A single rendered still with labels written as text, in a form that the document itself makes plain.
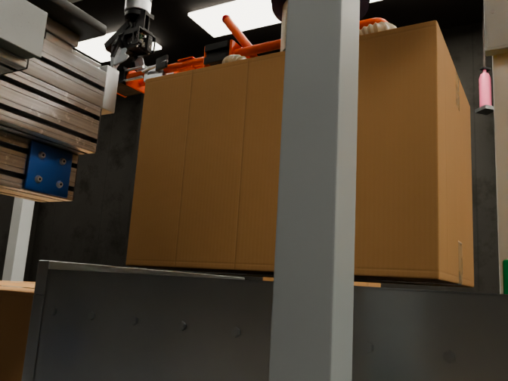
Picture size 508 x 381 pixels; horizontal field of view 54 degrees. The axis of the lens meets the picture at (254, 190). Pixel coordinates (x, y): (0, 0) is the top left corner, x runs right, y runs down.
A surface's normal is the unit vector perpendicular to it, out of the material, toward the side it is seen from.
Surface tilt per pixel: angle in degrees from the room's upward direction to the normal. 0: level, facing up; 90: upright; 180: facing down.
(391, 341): 90
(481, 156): 90
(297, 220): 90
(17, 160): 90
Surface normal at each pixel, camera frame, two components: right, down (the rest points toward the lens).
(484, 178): -0.47, -0.19
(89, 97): 0.88, -0.04
